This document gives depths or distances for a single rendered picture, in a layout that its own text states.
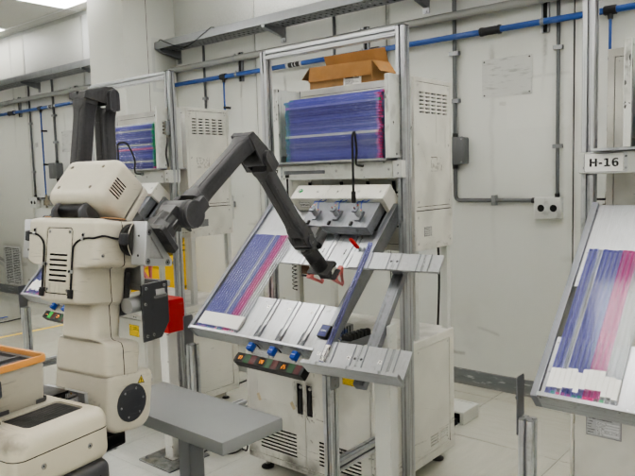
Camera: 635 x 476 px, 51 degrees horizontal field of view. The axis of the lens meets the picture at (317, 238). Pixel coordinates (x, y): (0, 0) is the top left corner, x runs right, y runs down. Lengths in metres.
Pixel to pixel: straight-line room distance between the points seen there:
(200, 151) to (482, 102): 1.67
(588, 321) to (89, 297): 1.36
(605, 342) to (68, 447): 1.38
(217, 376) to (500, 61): 2.45
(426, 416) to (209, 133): 1.96
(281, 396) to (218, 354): 1.09
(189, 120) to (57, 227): 1.99
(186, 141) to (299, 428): 1.69
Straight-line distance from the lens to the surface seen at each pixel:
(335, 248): 2.63
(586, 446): 2.28
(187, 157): 3.73
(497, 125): 4.04
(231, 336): 2.61
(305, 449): 2.94
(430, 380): 2.99
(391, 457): 2.35
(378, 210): 2.60
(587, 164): 2.29
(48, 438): 1.57
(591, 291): 2.08
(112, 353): 1.86
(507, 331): 4.12
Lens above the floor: 1.33
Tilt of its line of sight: 6 degrees down
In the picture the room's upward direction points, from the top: 2 degrees counter-clockwise
